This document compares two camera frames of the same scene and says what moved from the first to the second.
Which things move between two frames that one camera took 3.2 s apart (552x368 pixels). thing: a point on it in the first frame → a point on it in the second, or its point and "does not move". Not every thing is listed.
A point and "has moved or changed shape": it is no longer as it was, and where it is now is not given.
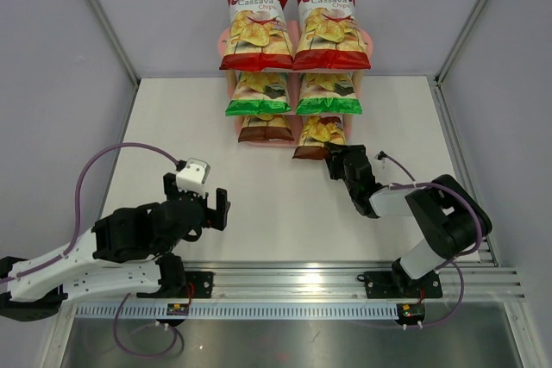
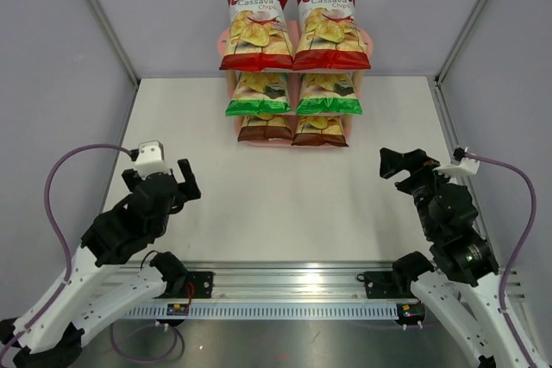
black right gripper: x=335 y=163 → x=417 y=160
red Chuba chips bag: x=259 y=36 does not move
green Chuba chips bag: x=328 y=93 does not move
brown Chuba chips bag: x=316 y=131 has moved or changed shape
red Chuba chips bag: x=329 y=35 does not move
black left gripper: x=217 y=219 → x=188 y=187
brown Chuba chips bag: x=264 y=127 does not move
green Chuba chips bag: x=260 y=93 does not move
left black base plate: x=198 y=284 does not move
